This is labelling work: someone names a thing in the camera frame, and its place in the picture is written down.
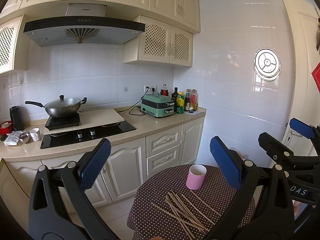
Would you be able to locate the brown polka dot tablecloth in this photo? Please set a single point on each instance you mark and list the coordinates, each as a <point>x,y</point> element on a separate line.
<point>165,207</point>

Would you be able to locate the wall socket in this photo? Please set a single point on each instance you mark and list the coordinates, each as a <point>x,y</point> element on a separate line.
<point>150,88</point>

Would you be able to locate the wok with lid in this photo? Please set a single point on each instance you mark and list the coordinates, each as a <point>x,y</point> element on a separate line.
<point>60,107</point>

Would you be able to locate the lattice cabinet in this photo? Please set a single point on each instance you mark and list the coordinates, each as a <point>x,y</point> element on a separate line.
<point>160,43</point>
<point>14,46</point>

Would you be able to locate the black electric kettle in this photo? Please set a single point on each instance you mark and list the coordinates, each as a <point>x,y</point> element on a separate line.
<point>16,118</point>

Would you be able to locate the door handle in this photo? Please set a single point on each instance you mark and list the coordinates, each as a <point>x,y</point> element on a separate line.
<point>289,133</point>

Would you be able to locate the pink cup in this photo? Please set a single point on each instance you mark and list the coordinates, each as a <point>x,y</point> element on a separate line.
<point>195,176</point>

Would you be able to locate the upper lattice cabinet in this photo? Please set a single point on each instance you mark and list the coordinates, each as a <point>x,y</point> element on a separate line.
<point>160,43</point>

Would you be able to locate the red container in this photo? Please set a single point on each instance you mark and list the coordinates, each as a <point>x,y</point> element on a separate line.
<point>6,128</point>

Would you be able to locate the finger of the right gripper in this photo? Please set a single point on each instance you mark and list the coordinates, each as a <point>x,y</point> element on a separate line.
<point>301,128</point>

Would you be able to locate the lower kitchen cabinets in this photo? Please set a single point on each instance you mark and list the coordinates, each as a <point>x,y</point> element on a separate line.
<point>154,145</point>

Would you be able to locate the green yellow bottle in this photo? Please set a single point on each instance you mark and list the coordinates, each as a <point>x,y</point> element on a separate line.
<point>180,103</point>

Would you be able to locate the white door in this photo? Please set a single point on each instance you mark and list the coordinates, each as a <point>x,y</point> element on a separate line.
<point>303,19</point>

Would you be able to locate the dark soy sauce bottle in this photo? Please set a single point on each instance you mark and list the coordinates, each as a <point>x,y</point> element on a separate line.
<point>187,101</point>

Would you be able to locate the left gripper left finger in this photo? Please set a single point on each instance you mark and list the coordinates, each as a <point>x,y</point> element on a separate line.
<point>91,163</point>

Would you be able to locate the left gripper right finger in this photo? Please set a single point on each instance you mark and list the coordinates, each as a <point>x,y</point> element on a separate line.
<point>228,161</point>

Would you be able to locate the small metal bowl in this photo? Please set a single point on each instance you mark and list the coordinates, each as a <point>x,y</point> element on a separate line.
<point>24,137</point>

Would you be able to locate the beige cutting board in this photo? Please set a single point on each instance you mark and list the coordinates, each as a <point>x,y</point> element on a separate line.
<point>91,119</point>

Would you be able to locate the left lattice cabinet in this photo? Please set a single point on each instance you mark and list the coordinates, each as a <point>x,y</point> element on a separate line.
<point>14,46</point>

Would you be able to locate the green electric grill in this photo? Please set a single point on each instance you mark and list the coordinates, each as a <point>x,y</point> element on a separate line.
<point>157,105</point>

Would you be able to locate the dark oil bottle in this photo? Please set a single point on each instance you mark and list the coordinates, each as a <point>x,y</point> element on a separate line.
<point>174,95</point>

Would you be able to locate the black range hood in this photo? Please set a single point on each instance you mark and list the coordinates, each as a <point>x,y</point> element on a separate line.
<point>82,24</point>

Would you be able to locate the induction cooker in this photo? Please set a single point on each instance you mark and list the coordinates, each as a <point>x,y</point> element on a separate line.
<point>63,122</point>

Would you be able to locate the white mug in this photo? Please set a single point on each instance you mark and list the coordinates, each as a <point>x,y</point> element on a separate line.
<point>35,134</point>

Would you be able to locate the red sauce bottle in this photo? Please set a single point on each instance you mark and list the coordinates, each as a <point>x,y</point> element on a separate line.
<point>193,100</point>

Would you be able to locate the black gas stove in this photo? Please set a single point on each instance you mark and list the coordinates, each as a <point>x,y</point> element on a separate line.
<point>85,134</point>

